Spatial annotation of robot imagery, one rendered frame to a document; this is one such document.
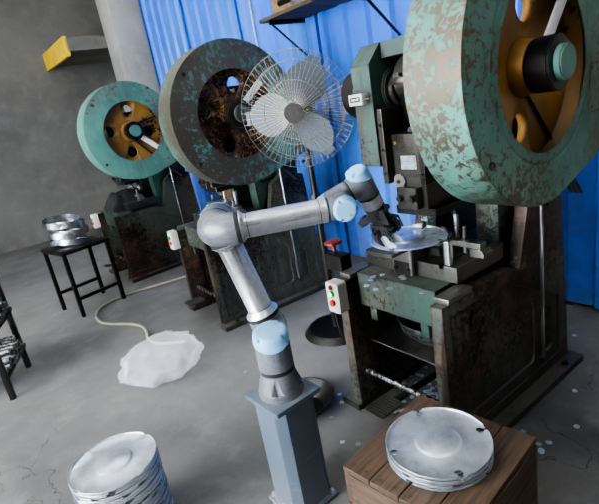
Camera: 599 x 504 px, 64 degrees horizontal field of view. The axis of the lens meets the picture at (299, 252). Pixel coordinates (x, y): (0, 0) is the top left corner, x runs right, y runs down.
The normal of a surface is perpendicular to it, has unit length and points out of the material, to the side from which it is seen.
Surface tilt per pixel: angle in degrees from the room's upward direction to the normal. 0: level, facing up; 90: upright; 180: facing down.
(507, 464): 0
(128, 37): 90
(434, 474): 0
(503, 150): 90
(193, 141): 90
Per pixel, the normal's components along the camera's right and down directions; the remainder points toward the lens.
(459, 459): -0.17, -0.94
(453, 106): -0.75, 0.44
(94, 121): 0.64, 0.13
